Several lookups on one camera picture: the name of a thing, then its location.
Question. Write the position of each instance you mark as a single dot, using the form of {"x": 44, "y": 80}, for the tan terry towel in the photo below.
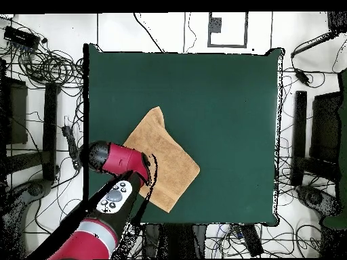
{"x": 173, "y": 162}

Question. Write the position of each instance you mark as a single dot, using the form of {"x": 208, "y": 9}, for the dark green table cloth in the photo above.
{"x": 217, "y": 108}

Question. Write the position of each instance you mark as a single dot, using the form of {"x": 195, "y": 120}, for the black power strip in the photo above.
{"x": 71, "y": 143}

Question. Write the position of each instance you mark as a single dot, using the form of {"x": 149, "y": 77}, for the black stand bar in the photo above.
{"x": 299, "y": 135}
{"x": 50, "y": 130}

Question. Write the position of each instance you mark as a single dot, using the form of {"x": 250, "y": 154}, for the black power brick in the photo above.
{"x": 252, "y": 241}

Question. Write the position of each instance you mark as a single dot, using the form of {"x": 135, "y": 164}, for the black power adapter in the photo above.
{"x": 302, "y": 75}

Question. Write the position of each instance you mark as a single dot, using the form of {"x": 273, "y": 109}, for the dark square case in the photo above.
{"x": 325, "y": 127}
{"x": 16, "y": 113}

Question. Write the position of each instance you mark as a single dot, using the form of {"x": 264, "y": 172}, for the black rod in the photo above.
{"x": 314, "y": 43}

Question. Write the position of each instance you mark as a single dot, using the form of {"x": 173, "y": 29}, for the black electronics box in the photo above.
{"x": 20, "y": 37}

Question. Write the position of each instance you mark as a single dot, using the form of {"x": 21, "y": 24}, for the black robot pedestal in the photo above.
{"x": 176, "y": 241}

